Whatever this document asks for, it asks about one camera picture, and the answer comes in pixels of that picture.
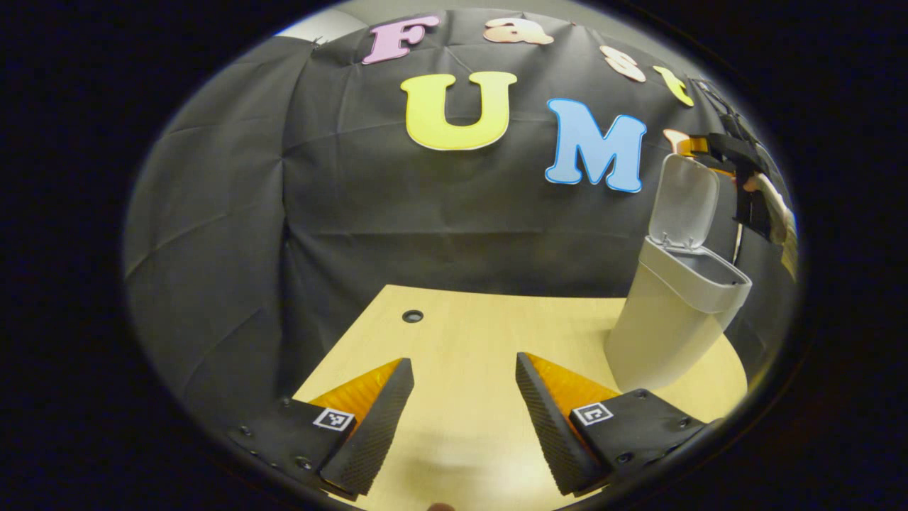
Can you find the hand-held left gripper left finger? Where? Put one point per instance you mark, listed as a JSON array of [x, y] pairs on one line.
[[376, 426]]

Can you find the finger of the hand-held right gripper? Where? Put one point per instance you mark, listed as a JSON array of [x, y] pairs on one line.
[[727, 150]]

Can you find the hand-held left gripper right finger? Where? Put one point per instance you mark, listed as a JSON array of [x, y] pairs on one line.
[[550, 429]]

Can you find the white desktop garbage bin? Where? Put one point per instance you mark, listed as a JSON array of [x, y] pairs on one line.
[[652, 333]]

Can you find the wooden desktop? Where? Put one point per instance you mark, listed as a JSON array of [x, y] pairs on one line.
[[468, 355]]

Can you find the black backdrop cloth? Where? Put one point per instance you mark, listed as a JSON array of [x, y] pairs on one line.
[[355, 213]]

